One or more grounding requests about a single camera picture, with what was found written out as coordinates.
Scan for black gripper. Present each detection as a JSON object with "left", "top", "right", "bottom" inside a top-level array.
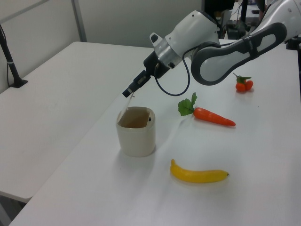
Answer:
[{"left": 122, "top": 52, "right": 176, "bottom": 98}]

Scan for beige hinged bin lid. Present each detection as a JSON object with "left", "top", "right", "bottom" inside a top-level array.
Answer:
[{"left": 117, "top": 93, "right": 135, "bottom": 124}]

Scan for beige plastic garbage bin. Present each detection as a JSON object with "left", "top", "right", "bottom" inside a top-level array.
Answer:
[{"left": 116, "top": 106, "right": 156, "bottom": 158}]

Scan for orange toy carrot green leaves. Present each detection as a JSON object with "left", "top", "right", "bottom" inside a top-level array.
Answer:
[{"left": 178, "top": 92, "right": 236, "bottom": 127}]

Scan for orange toy tomato cluster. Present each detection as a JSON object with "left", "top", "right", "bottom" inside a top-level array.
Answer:
[{"left": 233, "top": 73, "right": 254, "bottom": 92}]

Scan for yellow toy banana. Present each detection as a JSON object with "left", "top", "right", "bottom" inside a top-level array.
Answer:
[{"left": 170, "top": 159, "right": 230, "bottom": 184}]

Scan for black upright tripod pole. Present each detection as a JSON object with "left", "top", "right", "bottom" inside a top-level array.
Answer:
[{"left": 240, "top": 0, "right": 249, "bottom": 23}]

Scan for black pole with base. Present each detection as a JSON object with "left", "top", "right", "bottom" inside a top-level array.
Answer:
[{"left": 0, "top": 23, "right": 28, "bottom": 89}]

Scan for blue gripper cable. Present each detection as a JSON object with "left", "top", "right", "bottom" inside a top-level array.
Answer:
[{"left": 154, "top": 55, "right": 191, "bottom": 97}]

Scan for grey partition post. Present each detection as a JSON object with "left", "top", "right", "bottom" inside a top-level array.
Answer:
[{"left": 71, "top": 0, "right": 88, "bottom": 43}]

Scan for black clamp camera stand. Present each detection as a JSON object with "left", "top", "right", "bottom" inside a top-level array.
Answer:
[{"left": 284, "top": 35, "right": 301, "bottom": 50}]

